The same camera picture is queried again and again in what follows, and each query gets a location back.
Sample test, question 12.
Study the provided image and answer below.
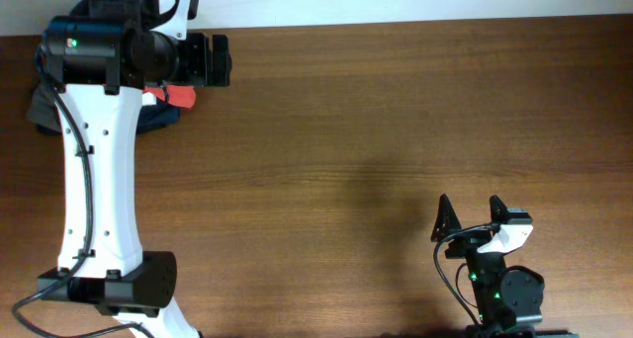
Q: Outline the red orange printed t-shirt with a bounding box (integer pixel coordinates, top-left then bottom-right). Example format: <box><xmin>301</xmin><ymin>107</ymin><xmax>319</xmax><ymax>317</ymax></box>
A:
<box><xmin>142</xmin><ymin>85</ymin><xmax>196</xmax><ymax>109</ymax></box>

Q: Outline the grey folded garment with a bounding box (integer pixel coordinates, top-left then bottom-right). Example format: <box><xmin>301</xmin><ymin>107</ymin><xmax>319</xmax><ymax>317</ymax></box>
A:
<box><xmin>26</xmin><ymin>83</ymin><xmax>61</xmax><ymax>136</ymax></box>

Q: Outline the white folded t-shirt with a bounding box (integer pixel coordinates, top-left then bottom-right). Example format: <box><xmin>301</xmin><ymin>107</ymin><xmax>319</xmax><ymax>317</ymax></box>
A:
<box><xmin>141</xmin><ymin>92</ymin><xmax>156</xmax><ymax>107</ymax></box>

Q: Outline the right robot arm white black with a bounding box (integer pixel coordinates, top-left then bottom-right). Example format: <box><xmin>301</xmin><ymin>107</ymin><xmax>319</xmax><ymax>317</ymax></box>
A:
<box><xmin>431</xmin><ymin>194</ymin><xmax>545</xmax><ymax>337</ymax></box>

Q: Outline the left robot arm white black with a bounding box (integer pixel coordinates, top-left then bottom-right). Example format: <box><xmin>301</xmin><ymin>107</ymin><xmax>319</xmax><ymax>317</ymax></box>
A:
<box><xmin>38</xmin><ymin>16</ymin><xmax>232</xmax><ymax>337</ymax></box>

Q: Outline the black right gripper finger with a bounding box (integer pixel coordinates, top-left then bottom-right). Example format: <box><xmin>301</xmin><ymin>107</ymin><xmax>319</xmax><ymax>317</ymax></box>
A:
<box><xmin>430</xmin><ymin>194</ymin><xmax>462</xmax><ymax>242</ymax></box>
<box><xmin>490</xmin><ymin>195</ymin><xmax>507</xmax><ymax>224</ymax></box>

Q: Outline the navy folded garment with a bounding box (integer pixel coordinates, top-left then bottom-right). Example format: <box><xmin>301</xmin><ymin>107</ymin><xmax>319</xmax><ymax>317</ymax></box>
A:
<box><xmin>35</xmin><ymin>0</ymin><xmax>182</xmax><ymax>136</ymax></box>

